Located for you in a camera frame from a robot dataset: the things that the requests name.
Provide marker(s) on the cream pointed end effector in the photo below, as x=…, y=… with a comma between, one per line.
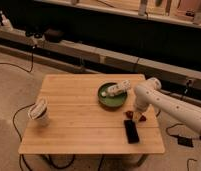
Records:
x=137, y=115

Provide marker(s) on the red pepper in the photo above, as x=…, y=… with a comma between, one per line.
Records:
x=129, y=114

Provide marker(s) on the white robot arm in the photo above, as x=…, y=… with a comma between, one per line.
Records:
x=148, y=93

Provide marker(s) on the black smartphone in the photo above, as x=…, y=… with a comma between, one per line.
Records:
x=131, y=131

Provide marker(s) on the green bowl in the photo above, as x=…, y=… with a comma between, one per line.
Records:
x=111, y=101

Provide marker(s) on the wooden table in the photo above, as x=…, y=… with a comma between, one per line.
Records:
x=78, y=124

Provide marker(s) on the black power adapter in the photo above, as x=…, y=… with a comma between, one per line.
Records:
x=185, y=141

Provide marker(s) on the white cup with packet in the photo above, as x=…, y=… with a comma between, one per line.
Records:
x=38, y=113

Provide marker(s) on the black device on ledge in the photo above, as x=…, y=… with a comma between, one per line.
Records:
x=53, y=35

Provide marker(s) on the white spray bottle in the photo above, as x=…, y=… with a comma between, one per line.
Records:
x=6, y=22

